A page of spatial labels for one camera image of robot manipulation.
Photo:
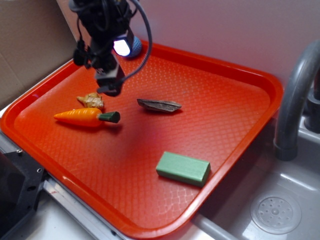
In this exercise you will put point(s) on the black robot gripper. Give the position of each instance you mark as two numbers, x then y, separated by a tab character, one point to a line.
99	23

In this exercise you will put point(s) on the brown wood chip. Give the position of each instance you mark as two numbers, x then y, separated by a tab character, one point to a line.
163	106

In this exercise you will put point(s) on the tan seashell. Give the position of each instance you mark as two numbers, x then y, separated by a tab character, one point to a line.
91	100

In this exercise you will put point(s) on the blue dimpled ball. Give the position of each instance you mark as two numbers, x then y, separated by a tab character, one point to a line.
135	47

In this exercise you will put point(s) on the orange toy carrot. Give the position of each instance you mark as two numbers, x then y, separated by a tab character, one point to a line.
87	117

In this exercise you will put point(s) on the brown cardboard panel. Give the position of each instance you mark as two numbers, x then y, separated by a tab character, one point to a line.
36	38

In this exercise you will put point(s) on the red plastic tray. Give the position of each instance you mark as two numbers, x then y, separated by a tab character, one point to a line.
112	167

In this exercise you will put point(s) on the green rectangular block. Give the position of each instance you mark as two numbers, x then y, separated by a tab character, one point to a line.
183	169

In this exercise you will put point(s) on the grey toy faucet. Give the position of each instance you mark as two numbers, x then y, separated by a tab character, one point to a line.
301	94

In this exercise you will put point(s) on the grey toy sink basin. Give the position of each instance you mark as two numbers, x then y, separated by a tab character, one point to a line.
226	213

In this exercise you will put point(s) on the round sink drain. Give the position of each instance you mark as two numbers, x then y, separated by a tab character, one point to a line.
275	212

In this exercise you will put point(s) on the black metal bracket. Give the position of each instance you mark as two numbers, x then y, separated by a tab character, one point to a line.
21	181

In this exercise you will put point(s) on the aluminium frame rail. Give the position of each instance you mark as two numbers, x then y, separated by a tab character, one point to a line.
86	217

